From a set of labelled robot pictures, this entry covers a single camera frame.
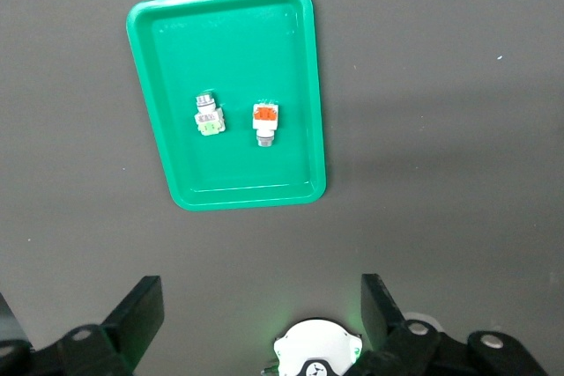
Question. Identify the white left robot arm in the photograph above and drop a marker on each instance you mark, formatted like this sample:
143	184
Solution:
313	345

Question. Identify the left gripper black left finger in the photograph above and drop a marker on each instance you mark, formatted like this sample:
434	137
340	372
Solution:
132	314

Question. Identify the dark grey table mat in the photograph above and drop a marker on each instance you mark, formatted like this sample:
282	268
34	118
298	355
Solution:
440	173

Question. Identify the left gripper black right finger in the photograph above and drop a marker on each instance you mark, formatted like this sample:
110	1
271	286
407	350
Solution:
379	305

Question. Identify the white pushbutton orange contact block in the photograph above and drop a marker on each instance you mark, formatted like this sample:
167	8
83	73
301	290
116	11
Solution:
265	118

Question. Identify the green plastic tray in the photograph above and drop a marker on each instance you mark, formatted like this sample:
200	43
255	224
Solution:
238	54

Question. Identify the white pushbutton green contact block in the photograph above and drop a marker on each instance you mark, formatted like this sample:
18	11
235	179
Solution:
209	120

